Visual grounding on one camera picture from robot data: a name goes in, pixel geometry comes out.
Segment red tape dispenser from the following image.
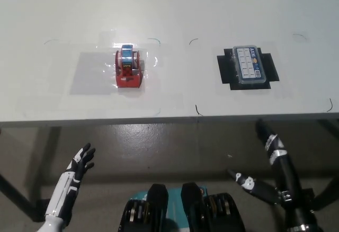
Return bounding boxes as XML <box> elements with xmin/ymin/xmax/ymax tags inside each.
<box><xmin>114</xmin><ymin>43</ymin><xmax>144</xmax><ymax>89</ymax></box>

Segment clear box of screws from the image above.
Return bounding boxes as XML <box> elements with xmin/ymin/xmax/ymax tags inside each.
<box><xmin>232</xmin><ymin>45</ymin><xmax>267</xmax><ymax>85</ymax></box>

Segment black table foot plate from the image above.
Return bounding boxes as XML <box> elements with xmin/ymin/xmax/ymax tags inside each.
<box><xmin>33</xmin><ymin>198</ymin><xmax>51</xmax><ymax>222</ymax></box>

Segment black diagonal table leg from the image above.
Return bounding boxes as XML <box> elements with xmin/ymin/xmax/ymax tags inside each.
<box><xmin>0</xmin><ymin>173</ymin><xmax>38</xmax><ymax>218</ymax></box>
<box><xmin>309</xmin><ymin>175</ymin><xmax>339</xmax><ymax>213</ymax></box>

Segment black tape patch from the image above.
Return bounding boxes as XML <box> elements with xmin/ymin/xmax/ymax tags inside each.
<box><xmin>216</xmin><ymin>47</ymin><xmax>281</xmax><ymax>91</ymax></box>

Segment white and black left hand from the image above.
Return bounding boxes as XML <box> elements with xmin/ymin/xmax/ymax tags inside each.
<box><xmin>44</xmin><ymin>142</ymin><xmax>96</xmax><ymax>221</ymax></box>

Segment black and teal robot body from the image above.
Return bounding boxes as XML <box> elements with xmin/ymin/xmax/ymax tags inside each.
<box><xmin>118</xmin><ymin>182</ymin><xmax>267</xmax><ymax>232</ymax></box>

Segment grey upright table leg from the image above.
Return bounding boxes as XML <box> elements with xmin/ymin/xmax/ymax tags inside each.
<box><xmin>22</xmin><ymin>126</ymin><xmax>62</xmax><ymax>203</ymax></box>

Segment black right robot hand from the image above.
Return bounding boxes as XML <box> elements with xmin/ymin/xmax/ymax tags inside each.
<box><xmin>227</xmin><ymin>119</ymin><xmax>322</xmax><ymax>229</ymax></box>

